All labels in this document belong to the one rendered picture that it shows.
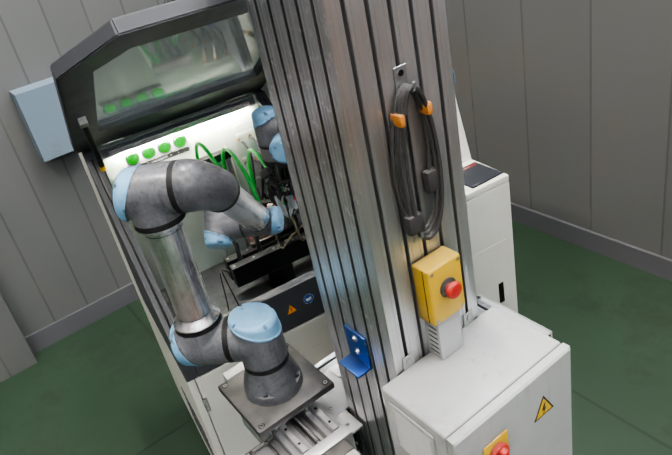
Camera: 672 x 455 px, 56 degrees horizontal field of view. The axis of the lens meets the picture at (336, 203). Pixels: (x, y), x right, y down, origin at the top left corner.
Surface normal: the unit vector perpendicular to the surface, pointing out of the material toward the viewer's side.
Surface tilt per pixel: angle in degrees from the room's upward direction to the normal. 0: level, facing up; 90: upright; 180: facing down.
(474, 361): 0
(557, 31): 90
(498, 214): 90
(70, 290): 90
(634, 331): 0
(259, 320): 8
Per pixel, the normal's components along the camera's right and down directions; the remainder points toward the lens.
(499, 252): 0.49, 0.33
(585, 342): -0.19, -0.86
